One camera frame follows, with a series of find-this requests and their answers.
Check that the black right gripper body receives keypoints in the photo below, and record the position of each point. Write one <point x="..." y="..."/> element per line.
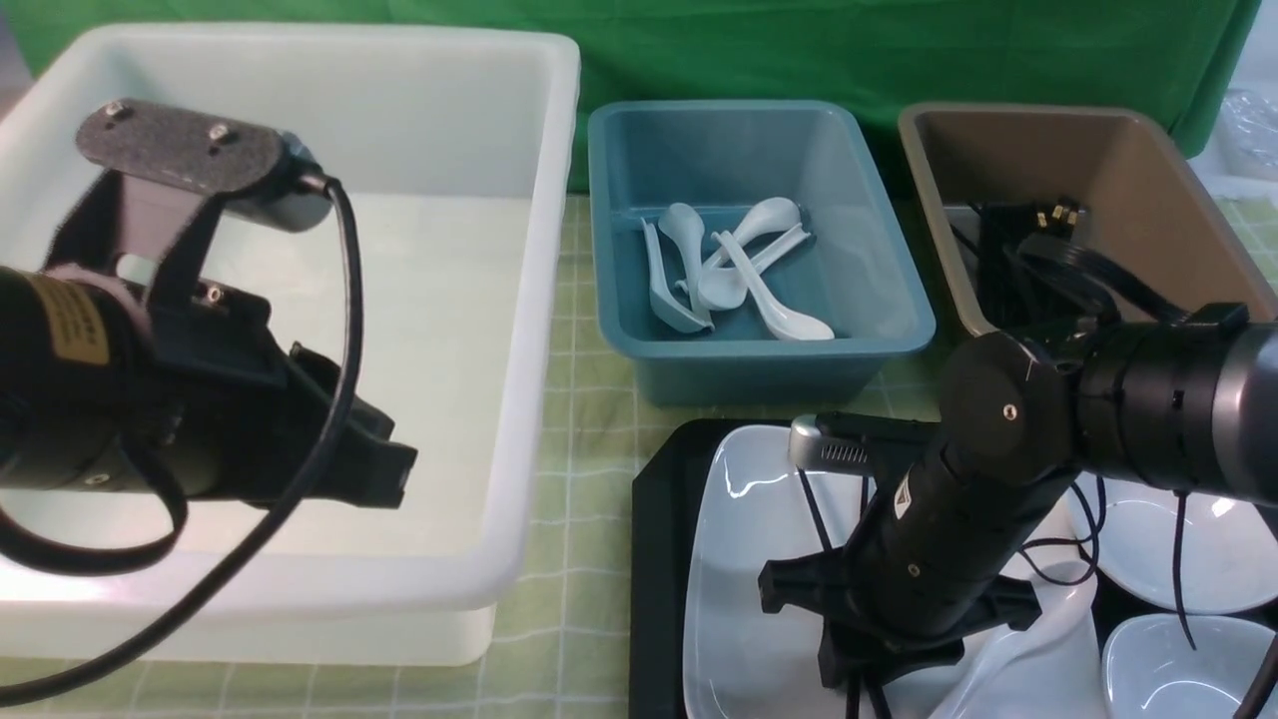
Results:
<point x="923" y="570"/>

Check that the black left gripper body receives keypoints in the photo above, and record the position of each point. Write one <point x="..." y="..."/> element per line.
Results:
<point x="244" y="412"/>

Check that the large white square plate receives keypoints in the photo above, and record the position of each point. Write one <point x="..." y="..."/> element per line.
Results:
<point x="739" y="662"/>

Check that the white bowl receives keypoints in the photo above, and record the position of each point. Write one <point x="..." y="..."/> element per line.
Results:
<point x="1149" y="671"/>
<point x="1228" y="558"/>

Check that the white ceramic soup spoon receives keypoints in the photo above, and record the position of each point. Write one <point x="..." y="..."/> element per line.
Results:
<point x="1063" y="605"/>

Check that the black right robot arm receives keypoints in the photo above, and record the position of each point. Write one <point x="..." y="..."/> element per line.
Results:
<point x="1184" y="407"/>

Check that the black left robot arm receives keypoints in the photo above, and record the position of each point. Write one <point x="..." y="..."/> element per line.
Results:
<point x="78" y="376"/>

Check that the black chopsticks pile in bin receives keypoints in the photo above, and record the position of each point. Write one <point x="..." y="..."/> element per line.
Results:
<point x="1009" y="292"/>

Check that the black serving tray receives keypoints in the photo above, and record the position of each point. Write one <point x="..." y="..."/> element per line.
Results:
<point x="667" y="496"/>

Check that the teal plastic bin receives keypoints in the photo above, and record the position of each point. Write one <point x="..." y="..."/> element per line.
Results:
<point x="853" y="271"/>

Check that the large white plastic tub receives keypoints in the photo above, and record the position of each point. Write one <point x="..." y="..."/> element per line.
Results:
<point x="455" y="146"/>

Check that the white spoon top in bin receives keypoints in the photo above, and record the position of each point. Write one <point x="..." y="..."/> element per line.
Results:
<point x="775" y="215"/>

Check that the green checked tablecloth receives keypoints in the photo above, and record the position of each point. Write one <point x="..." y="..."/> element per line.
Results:
<point x="560" y="646"/>

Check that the brown plastic bin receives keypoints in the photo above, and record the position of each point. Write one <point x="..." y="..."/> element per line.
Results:
<point x="1142" y="206"/>

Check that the clear plastic object at right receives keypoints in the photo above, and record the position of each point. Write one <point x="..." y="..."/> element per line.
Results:
<point x="1247" y="134"/>

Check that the green backdrop cloth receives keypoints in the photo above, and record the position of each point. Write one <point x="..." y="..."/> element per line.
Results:
<point x="1168" y="60"/>

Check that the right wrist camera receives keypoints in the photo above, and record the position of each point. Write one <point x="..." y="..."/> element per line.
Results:
<point x="849" y="444"/>

